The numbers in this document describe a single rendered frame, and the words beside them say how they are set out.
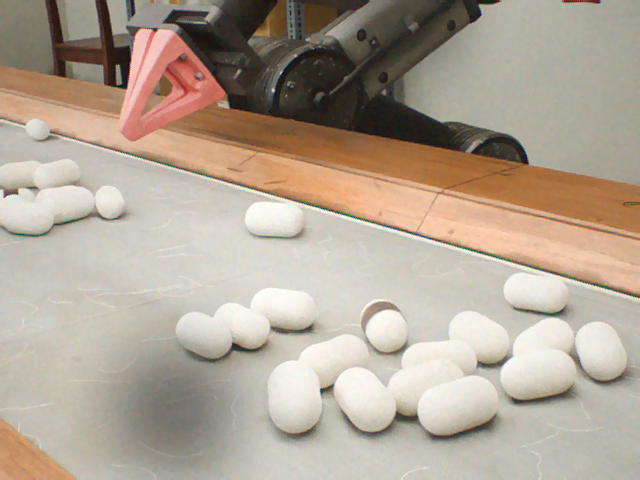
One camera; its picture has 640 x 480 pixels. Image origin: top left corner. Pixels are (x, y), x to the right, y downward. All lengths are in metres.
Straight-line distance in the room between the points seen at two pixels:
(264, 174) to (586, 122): 2.27
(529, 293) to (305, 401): 0.16
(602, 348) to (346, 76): 0.77
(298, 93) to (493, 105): 2.08
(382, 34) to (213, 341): 0.78
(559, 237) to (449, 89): 2.74
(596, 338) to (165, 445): 0.18
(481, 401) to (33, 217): 0.36
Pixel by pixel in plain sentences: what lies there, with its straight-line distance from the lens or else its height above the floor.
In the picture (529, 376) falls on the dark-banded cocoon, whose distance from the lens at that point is 0.40.
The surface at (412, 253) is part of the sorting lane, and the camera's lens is 0.58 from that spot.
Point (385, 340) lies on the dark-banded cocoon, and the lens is 0.44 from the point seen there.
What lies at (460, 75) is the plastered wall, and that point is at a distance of 3.24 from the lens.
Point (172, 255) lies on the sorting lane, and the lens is 0.60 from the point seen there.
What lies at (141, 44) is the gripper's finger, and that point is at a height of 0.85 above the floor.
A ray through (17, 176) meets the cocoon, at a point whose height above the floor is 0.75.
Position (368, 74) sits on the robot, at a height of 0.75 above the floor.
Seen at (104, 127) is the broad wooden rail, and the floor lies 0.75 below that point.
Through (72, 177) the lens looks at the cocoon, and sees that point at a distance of 0.77.
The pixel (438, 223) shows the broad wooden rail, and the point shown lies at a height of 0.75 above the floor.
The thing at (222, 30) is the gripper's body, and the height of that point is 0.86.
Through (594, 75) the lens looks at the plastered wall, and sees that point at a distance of 2.91.
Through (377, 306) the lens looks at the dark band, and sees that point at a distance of 0.45.
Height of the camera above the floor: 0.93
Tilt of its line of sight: 18 degrees down
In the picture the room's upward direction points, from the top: 3 degrees counter-clockwise
